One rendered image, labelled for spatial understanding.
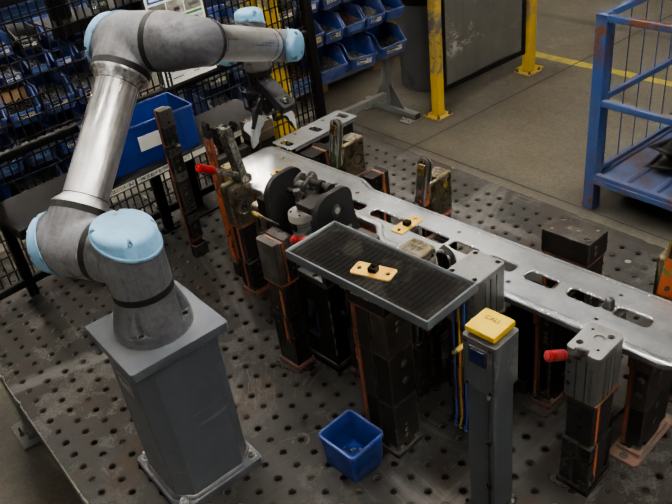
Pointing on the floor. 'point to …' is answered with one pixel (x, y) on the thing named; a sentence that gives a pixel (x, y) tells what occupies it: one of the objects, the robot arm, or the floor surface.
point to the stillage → (656, 179)
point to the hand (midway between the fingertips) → (276, 139)
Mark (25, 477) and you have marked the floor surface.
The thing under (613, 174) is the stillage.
